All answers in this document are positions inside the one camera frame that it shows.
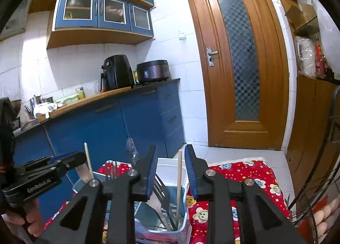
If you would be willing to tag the blue base cabinet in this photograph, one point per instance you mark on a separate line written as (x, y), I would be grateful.
(106, 132)

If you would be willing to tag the wooden chopstick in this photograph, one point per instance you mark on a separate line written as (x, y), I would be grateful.
(88, 159)
(179, 177)

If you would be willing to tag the black air fryer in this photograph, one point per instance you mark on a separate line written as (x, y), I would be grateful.
(117, 71)

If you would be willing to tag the blue wall cabinet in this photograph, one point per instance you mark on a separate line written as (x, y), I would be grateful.
(79, 37)

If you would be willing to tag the person's left hand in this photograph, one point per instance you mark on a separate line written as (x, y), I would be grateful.
(34, 217)

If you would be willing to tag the wooden shelf unit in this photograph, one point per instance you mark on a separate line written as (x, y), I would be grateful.
(310, 116)

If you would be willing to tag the light blue utensil box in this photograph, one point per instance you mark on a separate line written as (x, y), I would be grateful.
(170, 234)

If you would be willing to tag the white cloth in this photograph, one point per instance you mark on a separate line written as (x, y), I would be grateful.
(47, 107)

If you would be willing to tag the pile of eggs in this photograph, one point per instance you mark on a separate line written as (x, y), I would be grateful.
(322, 220)

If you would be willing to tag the white wall socket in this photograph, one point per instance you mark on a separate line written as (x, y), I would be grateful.
(182, 35)

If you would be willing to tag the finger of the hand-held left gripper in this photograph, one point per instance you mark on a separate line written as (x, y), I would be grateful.
(75, 159)

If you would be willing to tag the cardboard box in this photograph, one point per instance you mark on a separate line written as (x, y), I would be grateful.
(300, 13)

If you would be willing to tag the white plastic spoon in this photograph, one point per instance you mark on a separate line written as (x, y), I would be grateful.
(156, 208)

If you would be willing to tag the dark rice cooker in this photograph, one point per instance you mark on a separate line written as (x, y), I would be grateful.
(154, 71)

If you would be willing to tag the wooden door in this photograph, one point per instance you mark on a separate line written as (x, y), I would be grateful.
(202, 87)

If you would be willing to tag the red bottles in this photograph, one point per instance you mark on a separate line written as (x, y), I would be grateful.
(321, 66)

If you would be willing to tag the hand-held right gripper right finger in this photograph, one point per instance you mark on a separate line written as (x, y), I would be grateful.
(191, 175)

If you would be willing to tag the red floral tablecloth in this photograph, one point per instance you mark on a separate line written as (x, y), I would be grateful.
(233, 172)

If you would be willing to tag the white kettle in plastic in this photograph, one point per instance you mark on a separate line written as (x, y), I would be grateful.
(305, 55)

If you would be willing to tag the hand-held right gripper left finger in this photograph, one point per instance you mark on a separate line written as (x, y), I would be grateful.
(150, 177)

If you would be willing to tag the grey range hood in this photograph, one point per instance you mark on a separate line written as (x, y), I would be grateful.
(16, 18)

